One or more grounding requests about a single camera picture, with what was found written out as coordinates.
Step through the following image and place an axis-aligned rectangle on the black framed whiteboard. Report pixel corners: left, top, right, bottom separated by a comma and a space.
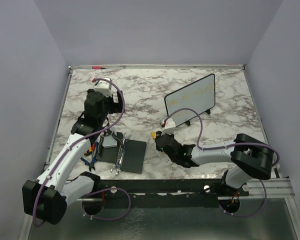
164, 73, 216, 127

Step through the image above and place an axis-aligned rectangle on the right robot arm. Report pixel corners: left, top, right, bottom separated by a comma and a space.
155, 133, 280, 196

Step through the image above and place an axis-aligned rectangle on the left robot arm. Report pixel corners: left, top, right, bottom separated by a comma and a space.
22, 88, 125, 227

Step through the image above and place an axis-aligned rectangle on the black square mat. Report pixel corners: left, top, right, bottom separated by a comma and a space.
96, 139, 147, 174

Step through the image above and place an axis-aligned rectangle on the silver wrench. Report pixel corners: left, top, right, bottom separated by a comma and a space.
110, 136, 128, 176

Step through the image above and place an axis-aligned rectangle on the yellow utility knife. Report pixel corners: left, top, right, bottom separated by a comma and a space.
84, 146, 94, 156

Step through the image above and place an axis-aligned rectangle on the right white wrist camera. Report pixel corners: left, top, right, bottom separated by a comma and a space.
161, 118, 176, 135

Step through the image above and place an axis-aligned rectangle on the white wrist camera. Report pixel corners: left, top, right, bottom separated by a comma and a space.
92, 77, 113, 98
161, 118, 176, 135

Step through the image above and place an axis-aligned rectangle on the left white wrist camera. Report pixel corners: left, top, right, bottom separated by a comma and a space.
92, 77, 113, 98

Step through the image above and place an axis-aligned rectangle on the red marker on rail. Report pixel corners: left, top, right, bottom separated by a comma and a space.
91, 66, 107, 70

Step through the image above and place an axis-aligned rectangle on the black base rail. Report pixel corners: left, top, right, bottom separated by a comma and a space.
39, 169, 251, 210

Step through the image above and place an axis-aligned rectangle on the aluminium table frame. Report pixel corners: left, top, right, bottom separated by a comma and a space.
21, 65, 300, 240

